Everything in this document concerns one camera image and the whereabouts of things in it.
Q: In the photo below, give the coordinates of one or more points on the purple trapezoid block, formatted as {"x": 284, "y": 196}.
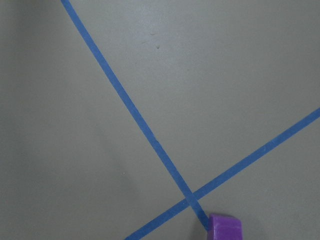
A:
{"x": 224, "y": 227}

